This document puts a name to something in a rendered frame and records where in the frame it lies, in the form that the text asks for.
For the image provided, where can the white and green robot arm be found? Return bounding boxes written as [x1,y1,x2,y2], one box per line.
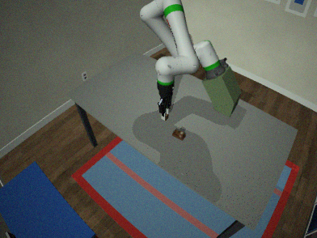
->
[140,0,228,93]

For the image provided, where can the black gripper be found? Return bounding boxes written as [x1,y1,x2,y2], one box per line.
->
[158,91,173,121]

